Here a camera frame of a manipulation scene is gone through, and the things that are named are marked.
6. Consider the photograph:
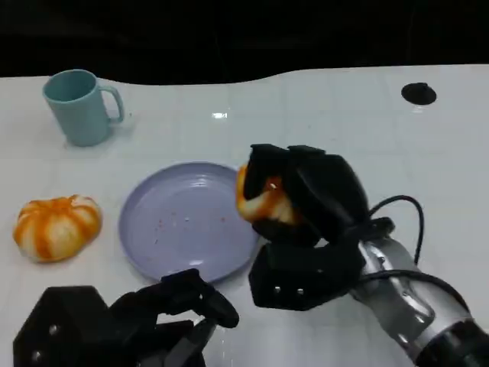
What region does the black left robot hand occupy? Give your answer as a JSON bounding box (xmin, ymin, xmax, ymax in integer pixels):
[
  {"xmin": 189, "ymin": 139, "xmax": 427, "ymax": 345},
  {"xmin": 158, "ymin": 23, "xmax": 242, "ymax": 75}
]
[{"xmin": 108, "ymin": 268, "xmax": 241, "ymax": 367}]

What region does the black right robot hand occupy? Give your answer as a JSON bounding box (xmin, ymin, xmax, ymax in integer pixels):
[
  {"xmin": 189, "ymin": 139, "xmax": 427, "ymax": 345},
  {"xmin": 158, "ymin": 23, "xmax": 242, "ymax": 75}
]
[{"xmin": 242, "ymin": 143, "xmax": 372, "ymax": 250}]

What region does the orange white toy bread roll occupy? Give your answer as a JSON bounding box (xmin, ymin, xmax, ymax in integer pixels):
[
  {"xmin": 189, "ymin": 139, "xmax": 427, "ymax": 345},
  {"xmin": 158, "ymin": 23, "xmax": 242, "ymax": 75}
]
[
  {"xmin": 12, "ymin": 193, "xmax": 103, "ymax": 264},
  {"xmin": 235, "ymin": 164, "xmax": 306, "ymax": 226}
]

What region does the lilac plate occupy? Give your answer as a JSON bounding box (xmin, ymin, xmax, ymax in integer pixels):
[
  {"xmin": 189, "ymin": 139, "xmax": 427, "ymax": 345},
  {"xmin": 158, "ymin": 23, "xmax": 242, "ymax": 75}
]
[{"xmin": 118, "ymin": 161, "xmax": 262, "ymax": 284}]

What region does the black round table grommet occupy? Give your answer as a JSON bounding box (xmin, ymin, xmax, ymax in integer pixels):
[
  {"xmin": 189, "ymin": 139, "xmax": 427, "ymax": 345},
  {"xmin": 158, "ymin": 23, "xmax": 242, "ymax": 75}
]
[{"xmin": 400, "ymin": 82, "xmax": 438, "ymax": 105}]

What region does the pale green mug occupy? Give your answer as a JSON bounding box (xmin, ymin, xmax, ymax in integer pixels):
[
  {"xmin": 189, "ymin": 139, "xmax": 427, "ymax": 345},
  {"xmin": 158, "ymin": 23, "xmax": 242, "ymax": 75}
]
[{"xmin": 41, "ymin": 69, "xmax": 125, "ymax": 148}]

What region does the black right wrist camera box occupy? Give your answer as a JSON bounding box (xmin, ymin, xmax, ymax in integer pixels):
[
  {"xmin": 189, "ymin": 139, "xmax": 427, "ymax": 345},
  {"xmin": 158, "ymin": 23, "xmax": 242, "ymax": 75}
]
[{"xmin": 248, "ymin": 239, "xmax": 366, "ymax": 312}]

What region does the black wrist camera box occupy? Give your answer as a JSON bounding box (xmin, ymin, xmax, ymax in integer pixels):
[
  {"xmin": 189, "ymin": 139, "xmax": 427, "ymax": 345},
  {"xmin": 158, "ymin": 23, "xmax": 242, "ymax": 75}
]
[
  {"xmin": 248, "ymin": 239, "xmax": 366, "ymax": 312},
  {"xmin": 12, "ymin": 285, "xmax": 115, "ymax": 367}
]

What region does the black looping arm cable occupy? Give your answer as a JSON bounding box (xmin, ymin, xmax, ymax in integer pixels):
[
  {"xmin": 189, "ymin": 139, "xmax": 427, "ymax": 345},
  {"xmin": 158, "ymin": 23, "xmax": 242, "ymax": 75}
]
[{"xmin": 358, "ymin": 195, "xmax": 473, "ymax": 313}]

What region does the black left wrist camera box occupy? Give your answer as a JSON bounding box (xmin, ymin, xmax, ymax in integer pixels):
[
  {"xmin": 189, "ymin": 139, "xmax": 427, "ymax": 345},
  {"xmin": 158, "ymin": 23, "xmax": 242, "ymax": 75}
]
[{"xmin": 12, "ymin": 285, "xmax": 115, "ymax": 367}]

